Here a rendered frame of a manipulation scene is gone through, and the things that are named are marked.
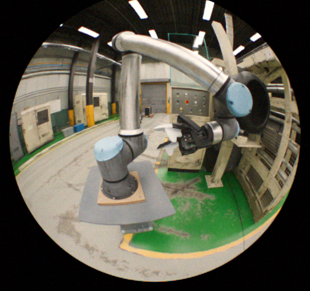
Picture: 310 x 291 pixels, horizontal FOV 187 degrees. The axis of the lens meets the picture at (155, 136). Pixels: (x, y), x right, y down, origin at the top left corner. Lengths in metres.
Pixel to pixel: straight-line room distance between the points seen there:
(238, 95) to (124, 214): 0.60
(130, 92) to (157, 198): 0.55
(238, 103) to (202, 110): 1.10
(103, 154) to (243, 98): 0.49
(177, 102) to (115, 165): 1.08
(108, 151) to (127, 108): 0.23
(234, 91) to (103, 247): 1.31
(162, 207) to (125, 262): 0.80
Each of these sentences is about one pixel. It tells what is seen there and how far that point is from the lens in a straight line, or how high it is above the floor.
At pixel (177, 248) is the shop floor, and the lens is 1.07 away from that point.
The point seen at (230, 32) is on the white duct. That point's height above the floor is 2.42.
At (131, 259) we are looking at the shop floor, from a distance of 1.08.
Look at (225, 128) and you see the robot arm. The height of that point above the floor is 0.98.
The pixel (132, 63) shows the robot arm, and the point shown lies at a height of 1.27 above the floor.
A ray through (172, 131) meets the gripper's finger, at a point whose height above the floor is 0.96.
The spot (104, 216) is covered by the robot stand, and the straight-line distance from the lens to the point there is 0.53.
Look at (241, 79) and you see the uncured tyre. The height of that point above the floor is 1.31.
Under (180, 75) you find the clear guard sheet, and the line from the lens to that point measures 1.33.
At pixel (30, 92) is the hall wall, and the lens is 7.60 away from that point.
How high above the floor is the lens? 1.05
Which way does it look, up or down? 20 degrees down
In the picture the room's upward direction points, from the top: straight up
